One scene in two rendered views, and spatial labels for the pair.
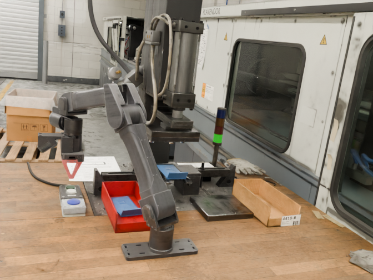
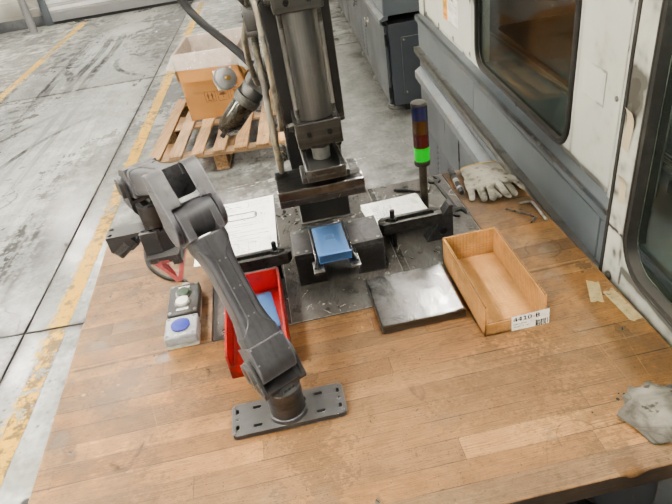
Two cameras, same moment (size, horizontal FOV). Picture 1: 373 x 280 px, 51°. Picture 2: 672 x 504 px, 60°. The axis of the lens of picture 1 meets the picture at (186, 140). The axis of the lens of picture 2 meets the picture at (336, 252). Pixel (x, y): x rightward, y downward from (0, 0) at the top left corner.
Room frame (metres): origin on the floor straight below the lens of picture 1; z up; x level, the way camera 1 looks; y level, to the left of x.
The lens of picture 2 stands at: (0.34, -0.31, 1.70)
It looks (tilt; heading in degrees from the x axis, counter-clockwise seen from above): 35 degrees down; 19
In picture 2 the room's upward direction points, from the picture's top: 10 degrees counter-clockwise
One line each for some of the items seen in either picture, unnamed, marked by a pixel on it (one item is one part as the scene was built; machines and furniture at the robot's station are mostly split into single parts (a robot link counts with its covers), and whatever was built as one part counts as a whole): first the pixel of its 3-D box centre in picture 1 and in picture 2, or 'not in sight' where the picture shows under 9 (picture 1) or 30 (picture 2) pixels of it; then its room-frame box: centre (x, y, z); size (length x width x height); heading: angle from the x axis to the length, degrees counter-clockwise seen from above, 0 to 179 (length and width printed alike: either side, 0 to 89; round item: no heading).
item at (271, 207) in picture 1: (264, 201); (492, 278); (1.31, -0.30, 0.93); 0.25 x 0.13 x 0.08; 23
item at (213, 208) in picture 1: (220, 206); (413, 297); (1.27, -0.14, 0.91); 0.17 x 0.16 x 0.02; 113
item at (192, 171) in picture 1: (171, 170); (335, 236); (1.38, 0.04, 0.98); 0.20 x 0.10 x 0.01; 113
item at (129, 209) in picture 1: (125, 203); (258, 312); (1.18, 0.17, 0.92); 0.15 x 0.07 x 0.03; 30
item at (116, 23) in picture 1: (112, 42); not in sight; (7.29, 1.52, 1.21); 0.86 x 0.10 x 0.79; 19
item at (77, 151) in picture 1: (72, 144); (162, 236); (1.22, 0.36, 1.08); 0.10 x 0.07 x 0.07; 21
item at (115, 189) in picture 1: (126, 204); (256, 318); (1.15, 0.16, 0.93); 0.25 x 0.12 x 0.06; 23
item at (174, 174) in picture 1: (171, 169); (330, 239); (1.34, 0.04, 1.00); 0.15 x 0.07 x 0.03; 23
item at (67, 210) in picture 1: (72, 211); (184, 335); (1.12, 0.32, 0.90); 0.07 x 0.07 x 0.06; 23
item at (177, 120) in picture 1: (168, 101); (307, 125); (1.44, 0.08, 1.22); 0.26 x 0.18 x 0.30; 23
